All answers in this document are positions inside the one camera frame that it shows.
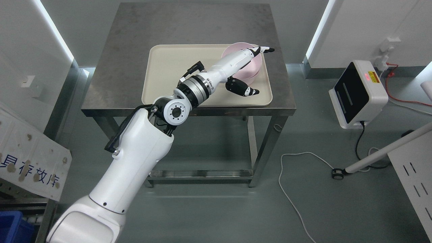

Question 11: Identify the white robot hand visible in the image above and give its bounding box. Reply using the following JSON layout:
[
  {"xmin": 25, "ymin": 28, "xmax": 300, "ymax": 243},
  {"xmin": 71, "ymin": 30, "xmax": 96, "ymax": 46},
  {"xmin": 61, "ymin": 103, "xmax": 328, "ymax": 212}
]
[{"xmin": 207, "ymin": 46, "xmax": 275, "ymax": 97}]

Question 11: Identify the pink bowl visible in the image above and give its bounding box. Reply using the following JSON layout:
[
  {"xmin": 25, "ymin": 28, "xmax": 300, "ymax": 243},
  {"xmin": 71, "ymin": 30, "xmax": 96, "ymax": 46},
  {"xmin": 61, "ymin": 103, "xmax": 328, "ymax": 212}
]
[{"xmin": 221, "ymin": 42, "xmax": 262, "ymax": 80}]

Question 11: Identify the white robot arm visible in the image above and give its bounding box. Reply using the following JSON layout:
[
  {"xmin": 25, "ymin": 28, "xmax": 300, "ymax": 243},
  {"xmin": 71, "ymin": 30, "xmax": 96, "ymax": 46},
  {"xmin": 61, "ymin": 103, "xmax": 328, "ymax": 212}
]
[{"xmin": 45, "ymin": 46, "xmax": 274, "ymax": 243}]

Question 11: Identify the beige plastic tray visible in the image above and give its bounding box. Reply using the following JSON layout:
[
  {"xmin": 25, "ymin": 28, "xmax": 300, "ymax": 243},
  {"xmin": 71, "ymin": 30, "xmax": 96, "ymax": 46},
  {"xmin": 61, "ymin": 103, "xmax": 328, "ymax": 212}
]
[{"xmin": 141, "ymin": 44, "xmax": 273, "ymax": 108}]

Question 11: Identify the white black charging dock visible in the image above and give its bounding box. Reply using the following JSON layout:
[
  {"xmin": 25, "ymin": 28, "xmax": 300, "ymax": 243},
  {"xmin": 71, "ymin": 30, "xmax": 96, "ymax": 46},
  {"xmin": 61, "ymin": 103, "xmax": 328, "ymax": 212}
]
[{"xmin": 329, "ymin": 60, "xmax": 389, "ymax": 129}]

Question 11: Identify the stainless steel table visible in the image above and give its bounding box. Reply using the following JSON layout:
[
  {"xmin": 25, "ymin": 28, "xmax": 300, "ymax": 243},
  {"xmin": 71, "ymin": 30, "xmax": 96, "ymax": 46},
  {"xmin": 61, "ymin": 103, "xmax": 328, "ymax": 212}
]
[{"xmin": 81, "ymin": 2, "xmax": 296, "ymax": 188}]

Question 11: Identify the white stand leg with caster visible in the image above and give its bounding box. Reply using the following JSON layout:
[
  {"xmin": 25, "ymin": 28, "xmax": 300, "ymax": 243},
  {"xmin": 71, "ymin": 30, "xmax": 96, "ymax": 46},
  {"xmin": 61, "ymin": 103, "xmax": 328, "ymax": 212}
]
[{"xmin": 331, "ymin": 123, "xmax": 432, "ymax": 180}]

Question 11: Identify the white perforated cabinet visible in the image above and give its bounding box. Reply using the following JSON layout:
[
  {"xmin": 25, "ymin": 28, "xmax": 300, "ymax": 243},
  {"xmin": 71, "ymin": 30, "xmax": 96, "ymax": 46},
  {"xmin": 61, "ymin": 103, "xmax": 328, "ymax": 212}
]
[{"xmin": 388, "ymin": 131, "xmax": 432, "ymax": 239}]

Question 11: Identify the white sign board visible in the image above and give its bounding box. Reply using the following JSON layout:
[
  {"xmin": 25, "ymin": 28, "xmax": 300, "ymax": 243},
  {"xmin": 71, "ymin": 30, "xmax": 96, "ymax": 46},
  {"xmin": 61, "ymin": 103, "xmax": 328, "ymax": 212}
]
[{"xmin": 0, "ymin": 107, "xmax": 72, "ymax": 201}]

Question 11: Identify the blue bin lower left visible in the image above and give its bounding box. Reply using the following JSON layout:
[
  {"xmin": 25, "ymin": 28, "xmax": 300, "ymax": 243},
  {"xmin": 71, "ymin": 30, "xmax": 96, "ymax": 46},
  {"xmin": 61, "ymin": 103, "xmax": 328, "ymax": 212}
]
[{"xmin": 0, "ymin": 211, "xmax": 34, "ymax": 243}]

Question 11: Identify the white floor cable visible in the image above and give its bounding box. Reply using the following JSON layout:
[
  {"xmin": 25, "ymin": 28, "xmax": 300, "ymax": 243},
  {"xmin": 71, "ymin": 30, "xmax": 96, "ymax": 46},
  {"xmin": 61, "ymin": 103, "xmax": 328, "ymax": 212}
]
[{"xmin": 278, "ymin": 147, "xmax": 380, "ymax": 243}]

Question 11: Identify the black power cable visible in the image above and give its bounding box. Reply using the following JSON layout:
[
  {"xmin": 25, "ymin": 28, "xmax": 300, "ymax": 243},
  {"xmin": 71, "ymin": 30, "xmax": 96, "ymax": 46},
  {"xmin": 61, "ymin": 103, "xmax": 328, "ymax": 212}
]
[{"xmin": 354, "ymin": 121, "xmax": 392, "ymax": 169}]

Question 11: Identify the white wall socket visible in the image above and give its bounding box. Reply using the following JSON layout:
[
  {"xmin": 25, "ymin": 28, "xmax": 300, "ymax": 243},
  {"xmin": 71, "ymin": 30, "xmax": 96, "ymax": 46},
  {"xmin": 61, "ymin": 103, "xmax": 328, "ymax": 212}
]
[{"xmin": 374, "ymin": 37, "xmax": 401, "ymax": 72}]

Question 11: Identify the red cable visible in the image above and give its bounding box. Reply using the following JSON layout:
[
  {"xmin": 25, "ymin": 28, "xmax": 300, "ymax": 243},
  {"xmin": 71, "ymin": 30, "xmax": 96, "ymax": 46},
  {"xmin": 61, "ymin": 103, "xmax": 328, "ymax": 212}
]
[{"xmin": 385, "ymin": 63, "xmax": 432, "ymax": 108}]

